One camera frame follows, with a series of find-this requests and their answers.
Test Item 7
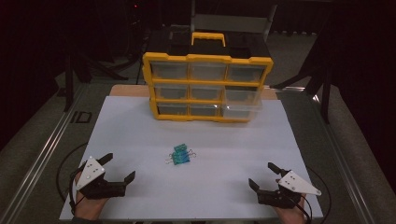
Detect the black cable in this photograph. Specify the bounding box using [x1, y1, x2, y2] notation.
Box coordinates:
[303, 167, 332, 224]
[55, 142, 90, 203]

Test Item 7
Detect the clear plastic organizer drawer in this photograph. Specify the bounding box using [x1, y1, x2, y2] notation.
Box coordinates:
[223, 86, 263, 106]

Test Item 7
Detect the grey metal chair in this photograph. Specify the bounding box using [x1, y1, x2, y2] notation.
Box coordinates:
[190, 0, 278, 42]

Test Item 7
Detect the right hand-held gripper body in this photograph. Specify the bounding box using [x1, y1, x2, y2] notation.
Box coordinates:
[256, 170, 322, 209]

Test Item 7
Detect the person's left hand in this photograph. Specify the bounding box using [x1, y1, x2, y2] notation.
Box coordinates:
[74, 186, 110, 220]

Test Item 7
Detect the set of clear drawers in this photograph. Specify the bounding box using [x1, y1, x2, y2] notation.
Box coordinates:
[149, 61, 267, 119]

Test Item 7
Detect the person's right hand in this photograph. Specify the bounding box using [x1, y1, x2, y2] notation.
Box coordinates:
[273, 195, 308, 224]

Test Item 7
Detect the yellow black storage organizer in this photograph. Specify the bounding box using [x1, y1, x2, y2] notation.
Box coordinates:
[142, 32, 275, 123]

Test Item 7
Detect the aluminium floor rail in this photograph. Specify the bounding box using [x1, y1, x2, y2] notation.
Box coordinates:
[0, 85, 86, 224]
[311, 92, 375, 224]

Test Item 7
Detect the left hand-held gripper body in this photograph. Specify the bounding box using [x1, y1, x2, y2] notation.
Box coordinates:
[74, 155, 129, 201]

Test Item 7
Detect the black metal stand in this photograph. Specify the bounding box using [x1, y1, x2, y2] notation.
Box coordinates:
[63, 43, 129, 113]
[270, 31, 333, 125]

